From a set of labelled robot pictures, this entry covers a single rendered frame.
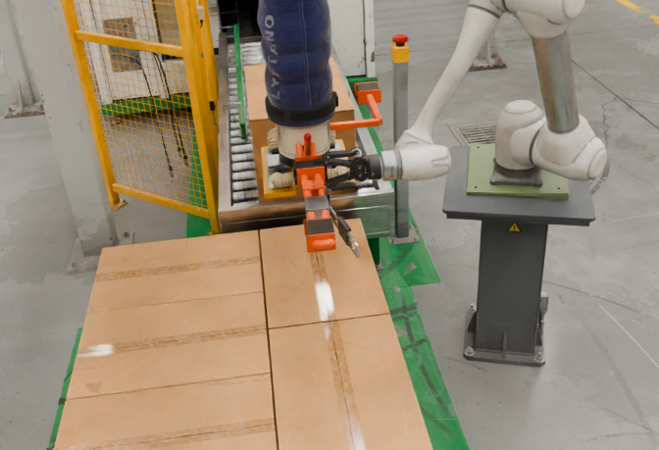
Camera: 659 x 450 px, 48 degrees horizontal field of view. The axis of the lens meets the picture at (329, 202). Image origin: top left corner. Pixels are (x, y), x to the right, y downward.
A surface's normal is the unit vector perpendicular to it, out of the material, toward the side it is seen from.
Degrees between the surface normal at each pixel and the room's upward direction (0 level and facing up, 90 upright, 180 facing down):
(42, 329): 0
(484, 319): 90
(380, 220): 90
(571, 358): 0
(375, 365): 0
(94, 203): 90
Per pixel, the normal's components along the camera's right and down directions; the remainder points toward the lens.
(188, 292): -0.06, -0.86
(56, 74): 0.13, 0.51
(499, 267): -0.20, 0.51
